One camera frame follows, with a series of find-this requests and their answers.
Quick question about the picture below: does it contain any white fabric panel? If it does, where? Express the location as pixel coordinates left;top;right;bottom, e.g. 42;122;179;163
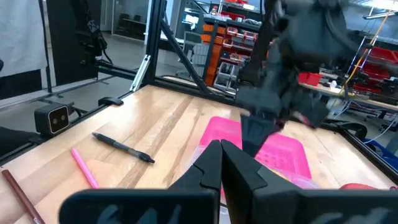
0;0;48;78

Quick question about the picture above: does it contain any yellow hanging cable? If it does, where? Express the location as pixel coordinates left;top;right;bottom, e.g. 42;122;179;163
341;11;391;94

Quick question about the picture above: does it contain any workbench with red bins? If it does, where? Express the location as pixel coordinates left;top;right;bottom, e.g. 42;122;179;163
298;46;398;113

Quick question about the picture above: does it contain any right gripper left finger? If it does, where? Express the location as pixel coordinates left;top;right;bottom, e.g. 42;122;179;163
58;139;223;224

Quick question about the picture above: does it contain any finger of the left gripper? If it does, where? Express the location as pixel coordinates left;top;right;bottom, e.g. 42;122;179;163
241;115;280;157
297;93;330;128

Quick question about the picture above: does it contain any blue plastic bin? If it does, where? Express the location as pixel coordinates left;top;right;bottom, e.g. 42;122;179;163
363;138;398;171

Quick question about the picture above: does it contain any storage shelf with bins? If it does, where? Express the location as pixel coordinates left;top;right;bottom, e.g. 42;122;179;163
198;0;265;91

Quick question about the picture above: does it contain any clear supply box pink lid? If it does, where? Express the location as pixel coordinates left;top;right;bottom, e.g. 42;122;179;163
191;116;321;191

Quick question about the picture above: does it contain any black pen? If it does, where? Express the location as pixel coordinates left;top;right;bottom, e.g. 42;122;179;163
91;132;155;164

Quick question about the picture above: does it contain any pink pencil yellow end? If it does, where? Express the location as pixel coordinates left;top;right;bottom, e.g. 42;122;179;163
70;148;100;190

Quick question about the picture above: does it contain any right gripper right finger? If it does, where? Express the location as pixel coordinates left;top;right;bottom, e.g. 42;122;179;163
221;139;398;224

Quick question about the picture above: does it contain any black upright equipment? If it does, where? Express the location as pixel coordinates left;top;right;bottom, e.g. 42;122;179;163
46;0;108;85

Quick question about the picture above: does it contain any black table-level camera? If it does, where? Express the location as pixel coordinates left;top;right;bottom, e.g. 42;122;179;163
34;103;71;137

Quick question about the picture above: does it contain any dark brown pencil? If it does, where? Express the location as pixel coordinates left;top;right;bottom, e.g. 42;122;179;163
1;169;46;224

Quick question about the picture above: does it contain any red desk lamp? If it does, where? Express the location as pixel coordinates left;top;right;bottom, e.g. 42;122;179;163
340;182;398;191

